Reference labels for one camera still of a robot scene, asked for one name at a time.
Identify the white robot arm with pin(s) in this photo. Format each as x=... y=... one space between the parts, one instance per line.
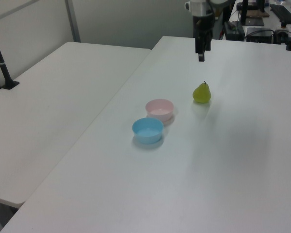
x=198 y=6

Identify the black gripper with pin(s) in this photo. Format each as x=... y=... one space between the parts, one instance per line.
x=203 y=24

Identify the pink plastic bowl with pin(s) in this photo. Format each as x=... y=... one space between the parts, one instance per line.
x=159 y=109

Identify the black electronics box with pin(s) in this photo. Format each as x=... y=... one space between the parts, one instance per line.
x=259 y=34

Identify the black monitor stand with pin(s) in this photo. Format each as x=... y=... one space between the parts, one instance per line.
x=251 y=14

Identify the black camera stand pole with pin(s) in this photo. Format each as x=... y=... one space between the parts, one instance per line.
x=0 y=58

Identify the blue plastic bowl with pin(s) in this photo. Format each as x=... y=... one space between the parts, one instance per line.
x=148 y=130

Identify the black device with green label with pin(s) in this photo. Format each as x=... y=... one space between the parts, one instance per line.
x=233 y=30

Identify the grey partition post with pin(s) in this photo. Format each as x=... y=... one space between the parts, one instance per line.
x=72 y=20

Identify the black keyboard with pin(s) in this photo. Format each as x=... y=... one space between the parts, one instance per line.
x=282 y=12

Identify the green pear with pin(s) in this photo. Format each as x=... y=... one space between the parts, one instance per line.
x=202 y=93

